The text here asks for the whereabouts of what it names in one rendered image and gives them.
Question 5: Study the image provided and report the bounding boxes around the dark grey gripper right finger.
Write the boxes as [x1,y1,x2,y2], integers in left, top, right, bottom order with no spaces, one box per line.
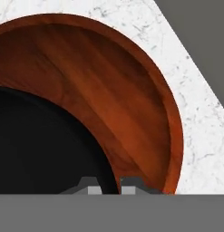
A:
[119,177,164,196]

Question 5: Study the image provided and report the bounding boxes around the black bowl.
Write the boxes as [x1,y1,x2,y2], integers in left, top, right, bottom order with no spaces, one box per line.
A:
[0,85,121,196]

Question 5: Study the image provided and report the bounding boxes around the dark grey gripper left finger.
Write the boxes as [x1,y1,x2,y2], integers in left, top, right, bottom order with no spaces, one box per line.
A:
[58,177,103,196]

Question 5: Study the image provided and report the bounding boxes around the brown wooden bowl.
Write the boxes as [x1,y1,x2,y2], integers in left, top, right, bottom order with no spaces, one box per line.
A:
[0,12,185,196]

